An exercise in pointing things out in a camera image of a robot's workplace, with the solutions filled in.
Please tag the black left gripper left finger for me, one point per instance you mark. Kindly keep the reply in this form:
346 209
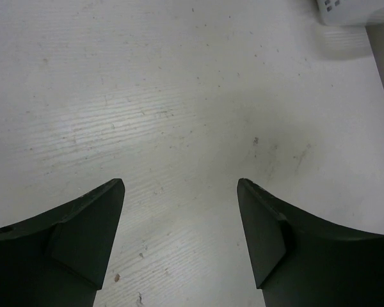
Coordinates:
60 257

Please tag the white plastic mesh basket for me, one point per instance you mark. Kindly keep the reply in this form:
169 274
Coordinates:
351 12

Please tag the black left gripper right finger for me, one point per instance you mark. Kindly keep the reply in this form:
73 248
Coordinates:
299 259

